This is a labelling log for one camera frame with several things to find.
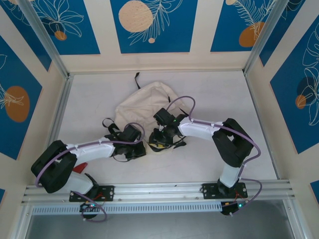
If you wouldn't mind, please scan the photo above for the cream canvas backpack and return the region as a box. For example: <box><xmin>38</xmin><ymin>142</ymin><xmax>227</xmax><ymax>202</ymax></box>
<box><xmin>102</xmin><ymin>72</ymin><xmax>190</xmax><ymax>154</ymax></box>

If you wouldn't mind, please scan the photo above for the red notebook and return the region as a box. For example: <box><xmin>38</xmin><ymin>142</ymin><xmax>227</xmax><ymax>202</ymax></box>
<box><xmin>72</xmin><ymin>162</ymin><xmax>88</xmax><ymax>174</ymax></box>

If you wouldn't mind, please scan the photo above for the left controller board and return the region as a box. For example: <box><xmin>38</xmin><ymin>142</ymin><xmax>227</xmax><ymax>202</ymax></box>
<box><xmin>79</xmin><ymin>202</ymin><xmax>101</xmax><ymax>213</ymax></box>

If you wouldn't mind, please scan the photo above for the controller board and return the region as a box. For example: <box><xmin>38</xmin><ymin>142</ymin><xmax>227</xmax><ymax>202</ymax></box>
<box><xmin>221</xmin><ymin>201</ymin><xmax>250</xmax><ymax>216</ymax></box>
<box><xmin>79</xmin><ymin>202</ymin><xmax>101</xmax><ymax>213</ymax></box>

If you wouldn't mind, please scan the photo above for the right controller board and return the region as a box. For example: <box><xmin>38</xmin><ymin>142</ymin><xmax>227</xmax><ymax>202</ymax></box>
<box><xmin>221</xmin><ymin>201</ymin><xmax>250</xmax><ymax>216</ymax></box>

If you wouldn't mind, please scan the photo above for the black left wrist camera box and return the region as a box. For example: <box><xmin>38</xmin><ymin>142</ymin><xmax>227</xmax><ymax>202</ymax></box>
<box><xmin>121</xmin><ymin>125</ymin><xmax>141</xmax><ymax>143</ymax></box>

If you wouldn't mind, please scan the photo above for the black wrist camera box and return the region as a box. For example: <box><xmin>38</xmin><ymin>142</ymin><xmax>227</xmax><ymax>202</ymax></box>
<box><xmin>153</xmin><ymin>108</ymin><xmax>175</xmax><ymax>125</ymax></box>
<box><xmin>121</xmin><ymin>125</ymin><xmax>141</xmax><ymax>143</ymax></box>

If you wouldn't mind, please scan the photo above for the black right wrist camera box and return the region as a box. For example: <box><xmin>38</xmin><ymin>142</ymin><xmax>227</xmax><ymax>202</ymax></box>
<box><xmin>153</xmin><ymin>108</ymin><xmax>175</xmax><ymax>125</ymax></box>

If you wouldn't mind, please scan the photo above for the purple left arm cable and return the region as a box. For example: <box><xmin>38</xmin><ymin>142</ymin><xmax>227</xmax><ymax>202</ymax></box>
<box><xmin>34</xmin><ymin>122</ymin><xmax>147</xmax><ymax>222</ymax></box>

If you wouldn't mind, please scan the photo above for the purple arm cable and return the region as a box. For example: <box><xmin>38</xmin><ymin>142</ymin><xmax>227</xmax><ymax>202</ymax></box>
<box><xmin>34</xmin><ymin>122</ymin><xmax>147</xmax><ymax>222</ymax></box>
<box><xmin>166</xmin><ymin>96</ymin><xmax>262</xmax><ymax>217</ymax></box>

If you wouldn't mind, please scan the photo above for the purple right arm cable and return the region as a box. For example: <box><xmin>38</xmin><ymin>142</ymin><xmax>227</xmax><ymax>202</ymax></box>
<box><xmin>166</xmin><ymin>96</ymin><xmax>262</xmax><ymax>217</ymax></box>

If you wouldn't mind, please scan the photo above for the aluminium mounting rail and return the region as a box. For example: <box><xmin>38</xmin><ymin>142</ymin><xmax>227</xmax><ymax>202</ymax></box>
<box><xmin>21</xmin><ymin>180</ymin><xmax>296</xmax><ymax>205</ymax></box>

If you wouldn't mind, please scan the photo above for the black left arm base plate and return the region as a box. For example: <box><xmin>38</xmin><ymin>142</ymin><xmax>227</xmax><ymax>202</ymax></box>
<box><xmin>69</xmin><ymin>184</ymin><xmax>115</xmax><ymax>202</ymax></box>

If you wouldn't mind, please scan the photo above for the slotted grey cable duct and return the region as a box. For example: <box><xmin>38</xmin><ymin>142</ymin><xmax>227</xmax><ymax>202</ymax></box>
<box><xmin>31</xmin><ymin>201</ymin><xmax>223</xmax><ymax>215</ymax></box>

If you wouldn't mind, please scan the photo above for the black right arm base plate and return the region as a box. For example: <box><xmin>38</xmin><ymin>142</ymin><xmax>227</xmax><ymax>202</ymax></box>
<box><xmin>201</xmin><ymin>182</ymin><xmax>249</xmax><ymax>200</ymax></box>

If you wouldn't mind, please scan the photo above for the aluminium table side rail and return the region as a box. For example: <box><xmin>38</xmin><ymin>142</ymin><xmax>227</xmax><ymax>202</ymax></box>
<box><xmin>52</xmin><ymin>74</ymin><xmax>74</xmax><ymax>142</ymax></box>
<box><xmin>243</xmin><ymin>72</ymin><xmax>282</xmax><ymax>180</ymax></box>

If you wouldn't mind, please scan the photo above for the blue floral wall panel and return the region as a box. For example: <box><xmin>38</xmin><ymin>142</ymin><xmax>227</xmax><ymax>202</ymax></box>
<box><xmin>24</xmin><ymin>0</ymin><xmax>101</xmax><ymax>56</ymax></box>
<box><xmin>210</xmin><ymin>0</ymin><xmax>277</xmax><ymax>53</ymax></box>
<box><xmin>270</xmin><ymin>31</ymin><xmax>319</xmax><ymax>155</ymax></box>
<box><xmin>110</xmin><ymin>0</ymin><xmax>199</xmax><ymax>54</ymax></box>
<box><xmin>0</xmin><ymin>34</ymin><xmax>43</xmax><ymax>160</ymax></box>

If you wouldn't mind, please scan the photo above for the aluminium frame post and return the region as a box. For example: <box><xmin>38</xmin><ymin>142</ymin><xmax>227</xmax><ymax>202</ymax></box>
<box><xmin>243</xmin><ymin>0</ymin><xmax>307</xmax><ymax>77</ymax></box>
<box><xmin>18</xmin><ymin>0</ymin><xmax>71</xmax><ymax>80</ymax></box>

